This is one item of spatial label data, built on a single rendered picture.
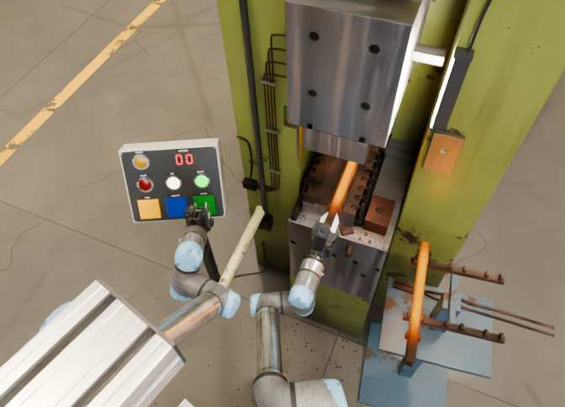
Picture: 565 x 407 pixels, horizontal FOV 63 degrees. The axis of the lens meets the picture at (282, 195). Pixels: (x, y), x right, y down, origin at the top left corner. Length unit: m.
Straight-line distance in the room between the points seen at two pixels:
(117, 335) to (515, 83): 1.16
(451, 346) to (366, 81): 1.07
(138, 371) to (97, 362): 0.03
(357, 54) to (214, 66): 2.76
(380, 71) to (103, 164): 2.47
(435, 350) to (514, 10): 1.18
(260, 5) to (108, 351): 1.13
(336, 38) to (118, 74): 3.00
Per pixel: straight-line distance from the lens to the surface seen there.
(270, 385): 1.32
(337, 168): 1.78
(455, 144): 1.47
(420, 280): 1.64
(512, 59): 1.29
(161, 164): 1.65
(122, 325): 0.38
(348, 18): 1.12
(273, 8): 1.36
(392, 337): 1.83
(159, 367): 0.37
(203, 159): 1.61
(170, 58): 4.03
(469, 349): 1.89
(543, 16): 1.23
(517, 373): 2.67
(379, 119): 1.28
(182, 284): 1.38
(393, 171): 1.90
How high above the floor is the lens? 2.36
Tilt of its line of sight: 54 degrees down
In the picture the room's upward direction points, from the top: 3 degrees counter-clockwise
